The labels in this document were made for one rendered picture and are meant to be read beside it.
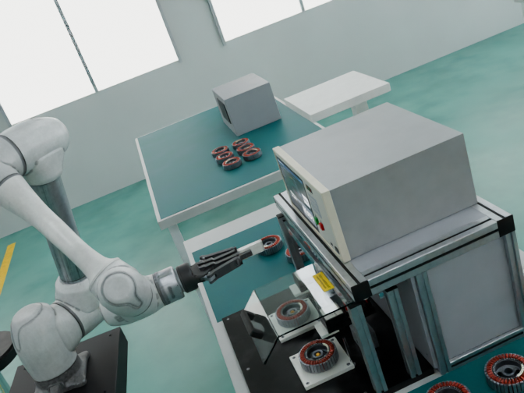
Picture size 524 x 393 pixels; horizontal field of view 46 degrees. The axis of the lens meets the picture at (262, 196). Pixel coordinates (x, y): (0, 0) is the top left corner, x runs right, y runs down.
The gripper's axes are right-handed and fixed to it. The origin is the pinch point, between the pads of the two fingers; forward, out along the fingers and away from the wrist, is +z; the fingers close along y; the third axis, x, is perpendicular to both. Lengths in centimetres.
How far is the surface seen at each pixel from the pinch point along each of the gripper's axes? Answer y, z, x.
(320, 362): 8.8, 5.8, -36.4
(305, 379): 8.2, 0.4, -39.8
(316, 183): 8.2, 20.5, 14.0
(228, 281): -66, -7, -43
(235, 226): -111, 6, -43
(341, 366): 10.0, 11.1, -39.8
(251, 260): -74, 4, -43
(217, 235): -110, -4, -43
